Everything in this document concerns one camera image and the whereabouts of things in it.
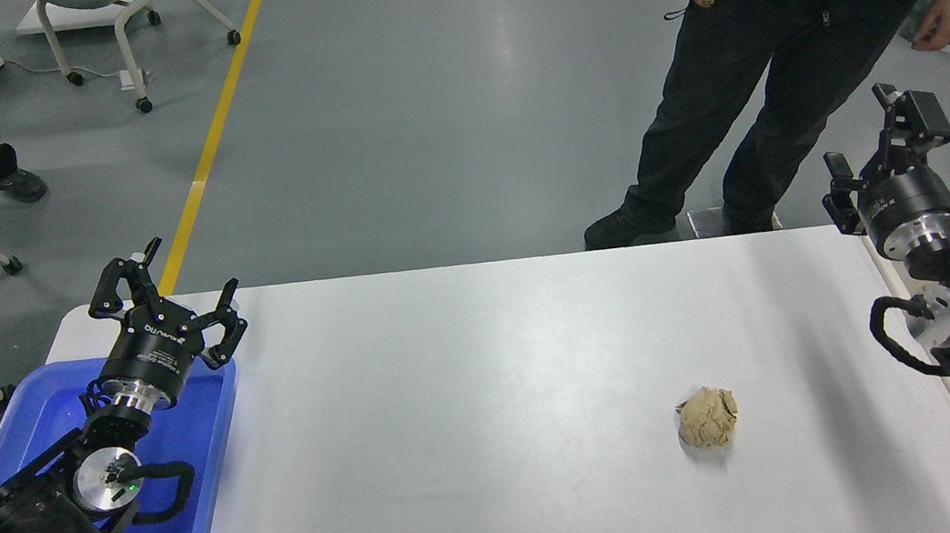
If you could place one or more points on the person with tape measure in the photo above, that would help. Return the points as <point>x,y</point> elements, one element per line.
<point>778,61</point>

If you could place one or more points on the white floor power strip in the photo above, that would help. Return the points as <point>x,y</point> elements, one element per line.
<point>132,78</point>

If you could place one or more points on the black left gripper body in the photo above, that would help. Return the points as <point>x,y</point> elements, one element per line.
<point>160,349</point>

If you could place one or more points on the white chair on casters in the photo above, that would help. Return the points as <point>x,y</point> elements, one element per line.
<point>123,47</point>

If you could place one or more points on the crumpled tan paper ball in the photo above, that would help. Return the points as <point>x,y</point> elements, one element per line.
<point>708,417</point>

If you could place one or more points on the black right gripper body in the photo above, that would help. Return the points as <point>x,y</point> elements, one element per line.
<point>907,200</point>

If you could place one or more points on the grey metal floor plate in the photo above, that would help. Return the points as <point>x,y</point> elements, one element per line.
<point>708,222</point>

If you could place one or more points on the flat white floor board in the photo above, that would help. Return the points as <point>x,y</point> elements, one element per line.
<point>75,16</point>

